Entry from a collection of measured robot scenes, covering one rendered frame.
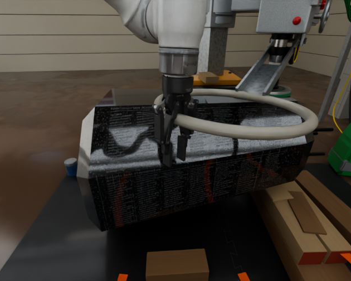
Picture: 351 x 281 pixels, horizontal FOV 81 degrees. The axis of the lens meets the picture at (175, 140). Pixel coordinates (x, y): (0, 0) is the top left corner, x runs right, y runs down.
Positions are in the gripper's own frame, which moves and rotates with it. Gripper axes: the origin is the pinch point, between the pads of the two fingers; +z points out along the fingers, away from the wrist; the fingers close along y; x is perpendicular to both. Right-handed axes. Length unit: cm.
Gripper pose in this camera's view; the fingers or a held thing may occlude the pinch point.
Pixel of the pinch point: (174, 151)
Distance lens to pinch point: 56.8
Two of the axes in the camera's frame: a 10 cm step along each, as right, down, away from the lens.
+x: -6.5, -3.4, 6.8
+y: 7.6, -2.5, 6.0
